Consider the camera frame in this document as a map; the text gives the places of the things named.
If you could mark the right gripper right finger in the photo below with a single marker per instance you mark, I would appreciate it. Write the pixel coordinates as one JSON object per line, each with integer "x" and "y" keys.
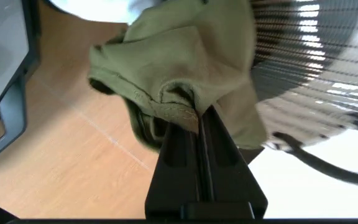
{"x": 238, "y": 186}

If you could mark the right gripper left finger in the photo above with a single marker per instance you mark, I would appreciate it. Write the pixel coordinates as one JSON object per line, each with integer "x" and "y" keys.
{"x": 172, "y": 186}

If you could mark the green long-sleeved shirt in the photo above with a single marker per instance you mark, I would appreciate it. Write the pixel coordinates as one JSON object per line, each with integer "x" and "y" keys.
{"x": 179, "y": 56}

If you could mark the white laundry basket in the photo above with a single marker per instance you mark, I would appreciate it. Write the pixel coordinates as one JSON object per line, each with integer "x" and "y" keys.
{"x": 306, "y": 102}

